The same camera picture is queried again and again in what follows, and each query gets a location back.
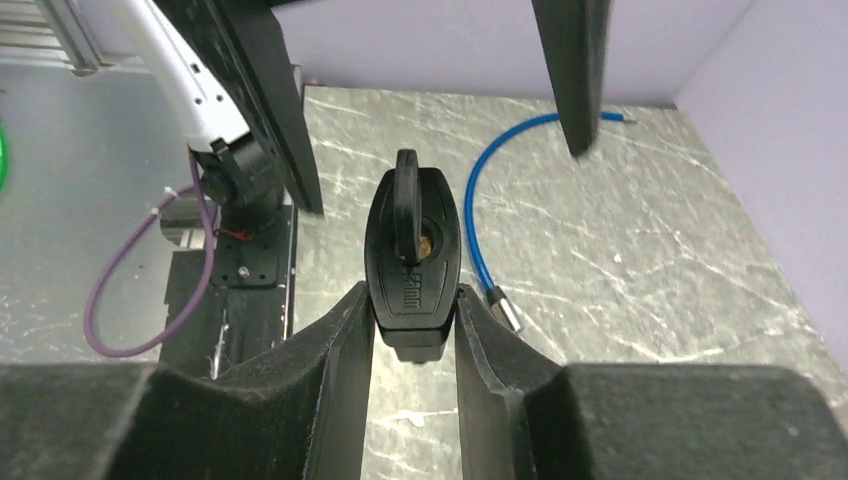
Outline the black head key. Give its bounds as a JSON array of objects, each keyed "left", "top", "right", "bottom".
[{"left": 393, "top": 149, "right": 422, "bottom": 266}]

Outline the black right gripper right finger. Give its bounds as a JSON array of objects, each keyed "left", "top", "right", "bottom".
[{"left": 455, "top": 286, "right": 847, "bottom": 479}]

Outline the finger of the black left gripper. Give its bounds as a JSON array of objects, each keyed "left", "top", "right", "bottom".
[
  {"left": 157, "top": 1, "right": 323, "bottom": 215},
  {"left": 532, "top": 0, "right": 612, "bottom": 157}
]

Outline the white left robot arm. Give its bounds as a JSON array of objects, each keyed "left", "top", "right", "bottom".
[{"left": 110, "top": 1, "right": 612, "bottom": 230}]

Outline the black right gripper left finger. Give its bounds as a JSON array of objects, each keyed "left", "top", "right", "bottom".
[{"left": 1, "top": 283, "right": 374, "bottom": 479}]

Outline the blue cable lock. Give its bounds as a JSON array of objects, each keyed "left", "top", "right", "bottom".
[{"left": 463, "top": 111, "right": 637, "bottom": 333}]

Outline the green cable lock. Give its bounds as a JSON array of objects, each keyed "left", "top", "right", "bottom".
[{"left": 0, "top": 128, "right": 10, "bottom": 190}]

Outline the aluminium frame rail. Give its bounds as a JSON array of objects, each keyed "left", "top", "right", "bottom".
[{"left": 1, "top": 0, "right": 125, "bottom": 76}]

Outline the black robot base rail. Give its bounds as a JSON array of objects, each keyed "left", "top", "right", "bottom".
[{"left": 159, "top": 204, "right": 298, "bottom": 379}]

